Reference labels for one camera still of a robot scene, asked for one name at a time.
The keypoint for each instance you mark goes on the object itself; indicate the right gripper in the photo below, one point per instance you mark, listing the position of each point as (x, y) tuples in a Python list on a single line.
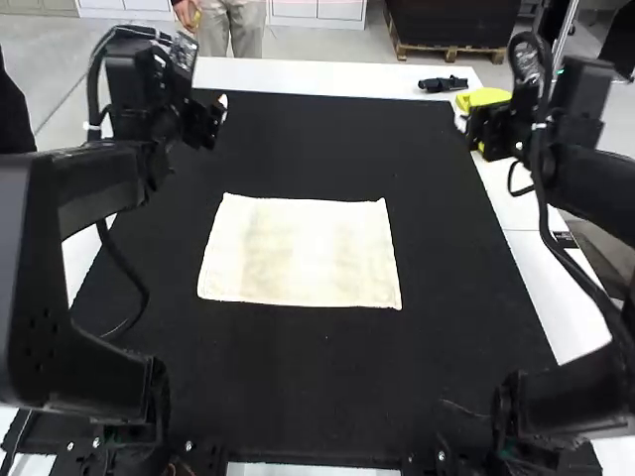
[(496, 131)]

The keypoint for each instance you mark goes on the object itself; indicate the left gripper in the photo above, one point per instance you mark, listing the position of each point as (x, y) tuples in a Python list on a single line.
[(196, 124)]

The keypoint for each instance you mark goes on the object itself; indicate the small yellow object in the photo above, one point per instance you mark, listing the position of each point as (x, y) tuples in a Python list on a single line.
[(197, 18)]

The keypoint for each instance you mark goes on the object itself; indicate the pale towel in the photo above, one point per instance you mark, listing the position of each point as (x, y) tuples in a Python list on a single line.
[(297, 253)]

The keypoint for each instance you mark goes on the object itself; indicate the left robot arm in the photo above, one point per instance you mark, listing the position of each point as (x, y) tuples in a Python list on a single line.
[(35, 258)]

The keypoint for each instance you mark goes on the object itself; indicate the person's forearm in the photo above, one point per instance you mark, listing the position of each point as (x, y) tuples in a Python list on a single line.
[(178, 2)]

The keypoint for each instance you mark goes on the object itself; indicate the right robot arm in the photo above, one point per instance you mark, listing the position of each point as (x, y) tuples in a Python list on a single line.
[(595, 173)]

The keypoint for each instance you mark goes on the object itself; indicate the person's hand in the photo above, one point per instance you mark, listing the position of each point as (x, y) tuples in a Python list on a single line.
[(182, 14)]

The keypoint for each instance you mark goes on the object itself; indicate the wooden pallet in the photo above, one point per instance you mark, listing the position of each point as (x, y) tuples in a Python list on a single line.
[(446, 51)]

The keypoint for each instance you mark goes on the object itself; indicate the person's legs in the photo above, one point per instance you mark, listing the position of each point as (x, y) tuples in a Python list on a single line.
[(233, 27)]

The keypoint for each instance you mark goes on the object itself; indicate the black crate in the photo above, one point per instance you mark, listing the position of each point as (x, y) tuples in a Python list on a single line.
[(451, 20)]

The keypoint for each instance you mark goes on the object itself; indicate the grey cupboard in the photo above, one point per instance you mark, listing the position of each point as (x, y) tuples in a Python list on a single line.
[(144, 3), (317, 7)]

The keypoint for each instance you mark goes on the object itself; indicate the black mat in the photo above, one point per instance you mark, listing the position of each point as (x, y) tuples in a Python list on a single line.
[(307, 362)]

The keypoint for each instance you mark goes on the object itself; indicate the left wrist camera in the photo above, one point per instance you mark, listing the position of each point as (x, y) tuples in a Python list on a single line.
[(184, 57)]

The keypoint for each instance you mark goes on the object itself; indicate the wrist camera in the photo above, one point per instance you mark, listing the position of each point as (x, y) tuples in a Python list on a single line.
[(184, 57), (527, 59)]

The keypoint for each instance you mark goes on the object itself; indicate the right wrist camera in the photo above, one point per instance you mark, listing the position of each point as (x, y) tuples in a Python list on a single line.
[(527, 59)]

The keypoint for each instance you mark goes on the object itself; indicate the grey metal post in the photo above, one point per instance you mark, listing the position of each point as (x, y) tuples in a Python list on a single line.
[(563, 30)]

